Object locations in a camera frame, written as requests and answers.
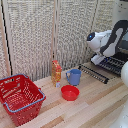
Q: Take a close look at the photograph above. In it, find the blue mug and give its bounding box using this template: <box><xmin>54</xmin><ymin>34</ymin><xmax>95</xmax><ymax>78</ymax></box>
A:
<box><xmin>65</xmin><ymin>68</ymin><xmax>83</xmax><ymax>87</ymax></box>

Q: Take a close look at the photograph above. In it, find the black toaster oven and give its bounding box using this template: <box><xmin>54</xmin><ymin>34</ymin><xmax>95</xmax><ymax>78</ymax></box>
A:
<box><xmin>98</xmin><ymin>31</ymin><xmax>128</xmax><ymax>77</ymax></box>

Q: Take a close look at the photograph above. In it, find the red bowl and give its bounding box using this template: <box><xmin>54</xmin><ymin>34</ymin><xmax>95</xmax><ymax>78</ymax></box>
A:
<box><xmin>60</xmin><ymin>84</ymin><xmax>81</xmax><ymax>102</ymax></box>

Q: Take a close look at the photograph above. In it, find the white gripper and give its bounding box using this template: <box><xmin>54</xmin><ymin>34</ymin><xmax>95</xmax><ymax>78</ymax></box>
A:
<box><xmin>90</xmin><ymin>53</ymin><xmax>106</xmax><ymax>66</ymax></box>

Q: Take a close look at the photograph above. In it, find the red plastic shopping basket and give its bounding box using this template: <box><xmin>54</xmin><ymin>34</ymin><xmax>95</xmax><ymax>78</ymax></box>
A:
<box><xmin>0</xmin><ymin>73</ymin><xmax>47</xmax><ymax>127</ymax></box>

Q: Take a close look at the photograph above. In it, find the black wire oven tray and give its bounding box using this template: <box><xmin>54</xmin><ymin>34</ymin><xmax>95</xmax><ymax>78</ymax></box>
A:
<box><xmin>78</xmin><ymin>64</ymin><xmax>111</xmax><ymax>85</ymax></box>

